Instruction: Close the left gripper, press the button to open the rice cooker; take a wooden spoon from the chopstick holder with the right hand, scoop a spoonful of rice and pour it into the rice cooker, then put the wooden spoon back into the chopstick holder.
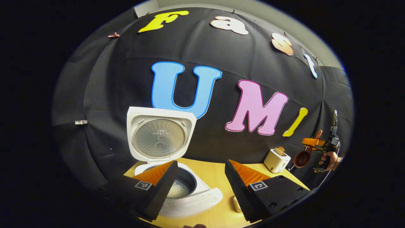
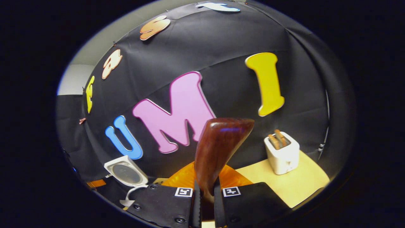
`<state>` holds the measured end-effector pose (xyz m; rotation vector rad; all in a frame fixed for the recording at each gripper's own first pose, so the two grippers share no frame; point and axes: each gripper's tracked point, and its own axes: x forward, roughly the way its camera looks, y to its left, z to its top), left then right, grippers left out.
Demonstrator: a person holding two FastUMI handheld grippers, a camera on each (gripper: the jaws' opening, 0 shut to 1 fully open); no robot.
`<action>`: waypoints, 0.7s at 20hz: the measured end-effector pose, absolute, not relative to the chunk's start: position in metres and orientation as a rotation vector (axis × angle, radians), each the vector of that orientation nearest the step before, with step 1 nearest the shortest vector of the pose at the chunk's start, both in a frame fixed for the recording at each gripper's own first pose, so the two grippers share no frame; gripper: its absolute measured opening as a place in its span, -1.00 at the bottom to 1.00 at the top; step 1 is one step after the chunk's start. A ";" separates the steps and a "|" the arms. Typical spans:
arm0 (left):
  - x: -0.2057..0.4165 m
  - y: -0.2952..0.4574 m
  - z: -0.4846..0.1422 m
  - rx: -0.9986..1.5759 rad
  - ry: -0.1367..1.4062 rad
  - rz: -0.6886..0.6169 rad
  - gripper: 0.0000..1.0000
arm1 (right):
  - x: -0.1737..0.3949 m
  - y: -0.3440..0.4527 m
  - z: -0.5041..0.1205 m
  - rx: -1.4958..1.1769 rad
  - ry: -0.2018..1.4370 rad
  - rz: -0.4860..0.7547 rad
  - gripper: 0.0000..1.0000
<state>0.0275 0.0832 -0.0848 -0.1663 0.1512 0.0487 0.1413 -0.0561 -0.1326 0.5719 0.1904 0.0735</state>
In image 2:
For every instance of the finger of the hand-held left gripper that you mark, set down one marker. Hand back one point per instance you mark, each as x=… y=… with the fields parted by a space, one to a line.
x=96 y=183

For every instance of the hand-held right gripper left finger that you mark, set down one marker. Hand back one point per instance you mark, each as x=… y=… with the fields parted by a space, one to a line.
x=164 y=202

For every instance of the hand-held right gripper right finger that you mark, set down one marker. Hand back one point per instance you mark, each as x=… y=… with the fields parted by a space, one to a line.
x=250 y=202

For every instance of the white rice cooker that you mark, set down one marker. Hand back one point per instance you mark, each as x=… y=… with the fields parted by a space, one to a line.
x=126 y=172

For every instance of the brown wooden spoon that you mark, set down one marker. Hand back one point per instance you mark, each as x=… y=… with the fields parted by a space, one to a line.
x=221 y=142

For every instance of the white toaster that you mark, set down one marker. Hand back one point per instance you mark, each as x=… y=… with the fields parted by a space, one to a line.
x=281 y=161

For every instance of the orange cloth clip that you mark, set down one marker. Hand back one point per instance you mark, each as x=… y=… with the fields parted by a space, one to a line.
x=82 y=120

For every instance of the toast slice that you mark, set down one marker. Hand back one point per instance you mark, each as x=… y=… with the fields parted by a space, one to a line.
x=274 y=142
x=281 y=137

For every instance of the black backdrop cloth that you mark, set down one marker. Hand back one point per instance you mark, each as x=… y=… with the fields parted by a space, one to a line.
x=221 y=47

